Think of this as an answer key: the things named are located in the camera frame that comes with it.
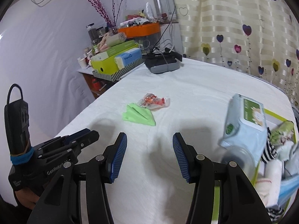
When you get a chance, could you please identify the black white striped cloth back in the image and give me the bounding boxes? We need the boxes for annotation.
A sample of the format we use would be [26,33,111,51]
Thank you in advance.
[261,128,278,164]

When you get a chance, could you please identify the red snack packet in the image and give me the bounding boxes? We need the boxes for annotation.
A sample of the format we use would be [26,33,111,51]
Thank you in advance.
[137,93,170,110]

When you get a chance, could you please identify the small green cloth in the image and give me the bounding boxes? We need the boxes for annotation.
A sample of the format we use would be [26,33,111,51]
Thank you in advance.
[122,103,156,126]

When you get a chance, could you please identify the grey black VR headset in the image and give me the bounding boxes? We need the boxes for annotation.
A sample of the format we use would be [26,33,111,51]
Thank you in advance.
[142,52,183,74]

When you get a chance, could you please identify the red side cabinet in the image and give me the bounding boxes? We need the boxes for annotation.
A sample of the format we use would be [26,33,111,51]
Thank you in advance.
[82,73,117,99]

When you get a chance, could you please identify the grey blue sock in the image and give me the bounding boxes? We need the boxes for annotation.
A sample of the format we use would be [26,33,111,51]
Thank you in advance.
[284,143,298,178]

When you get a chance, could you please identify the heart pattern curtain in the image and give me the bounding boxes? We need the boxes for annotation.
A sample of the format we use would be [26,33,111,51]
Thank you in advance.
[174,0,298,106]

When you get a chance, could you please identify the red berry branches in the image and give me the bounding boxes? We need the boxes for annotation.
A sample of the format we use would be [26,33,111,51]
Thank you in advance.
[87,0,123,28]

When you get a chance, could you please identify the pale blue white sock bundle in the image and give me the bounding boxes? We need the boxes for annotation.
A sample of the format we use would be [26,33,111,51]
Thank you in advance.
[276,141,294,161]

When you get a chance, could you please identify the white rolled towel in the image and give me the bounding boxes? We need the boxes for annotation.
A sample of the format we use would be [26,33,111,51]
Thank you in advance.
[255,160,282,208]

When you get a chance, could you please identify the beige rolled towel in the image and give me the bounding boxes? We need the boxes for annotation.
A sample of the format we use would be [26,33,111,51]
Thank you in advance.
[97,32,127,52]

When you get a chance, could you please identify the person's left hand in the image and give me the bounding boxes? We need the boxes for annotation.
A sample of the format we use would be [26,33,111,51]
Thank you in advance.
[15,188,40,210]

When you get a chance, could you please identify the black camera mount with cable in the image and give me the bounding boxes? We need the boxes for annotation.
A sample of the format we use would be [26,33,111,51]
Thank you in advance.
[4,83,31,165]

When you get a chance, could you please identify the blue tissue pack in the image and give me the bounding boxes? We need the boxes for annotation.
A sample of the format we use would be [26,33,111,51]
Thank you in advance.
[115,48,142,70]

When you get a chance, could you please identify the light blue cloth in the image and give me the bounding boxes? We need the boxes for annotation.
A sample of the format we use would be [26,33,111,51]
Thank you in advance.
[278,175,299,207]

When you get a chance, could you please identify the lime green storage box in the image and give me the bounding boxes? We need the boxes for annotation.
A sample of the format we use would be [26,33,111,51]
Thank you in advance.
[91,55,119,75]

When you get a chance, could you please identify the black white striped cloth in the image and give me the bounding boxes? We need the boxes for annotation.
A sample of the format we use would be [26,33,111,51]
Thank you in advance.
[261,128,278,164]
[266,207,284,223]

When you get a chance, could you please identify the green rolled cloth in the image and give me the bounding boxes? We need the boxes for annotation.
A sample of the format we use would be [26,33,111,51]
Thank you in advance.
[270,121,294,146]

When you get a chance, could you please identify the striped cardboard tray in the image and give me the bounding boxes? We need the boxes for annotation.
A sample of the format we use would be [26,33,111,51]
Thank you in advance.
[92,58,145,82]

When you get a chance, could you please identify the dark glass jar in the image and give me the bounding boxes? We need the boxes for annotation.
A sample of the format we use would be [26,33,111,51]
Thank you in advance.
[86,23,98,44]

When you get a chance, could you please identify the black white striped cloth front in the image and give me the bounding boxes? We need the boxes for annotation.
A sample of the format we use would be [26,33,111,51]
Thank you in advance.
[266,207,284,223]

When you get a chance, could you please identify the orange basket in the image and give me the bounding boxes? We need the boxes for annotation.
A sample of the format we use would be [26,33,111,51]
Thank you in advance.
[118,23,161,38]

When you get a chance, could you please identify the light blue wet wipes pack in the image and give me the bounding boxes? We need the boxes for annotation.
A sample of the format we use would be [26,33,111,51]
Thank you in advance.
[219,94,268,165]

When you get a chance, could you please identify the lime green tray box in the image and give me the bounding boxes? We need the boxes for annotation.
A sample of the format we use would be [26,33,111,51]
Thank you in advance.
[211,109,286,223]

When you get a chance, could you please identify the white paper cup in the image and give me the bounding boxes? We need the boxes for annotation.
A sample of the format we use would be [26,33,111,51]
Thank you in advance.
[78,58,88,69]

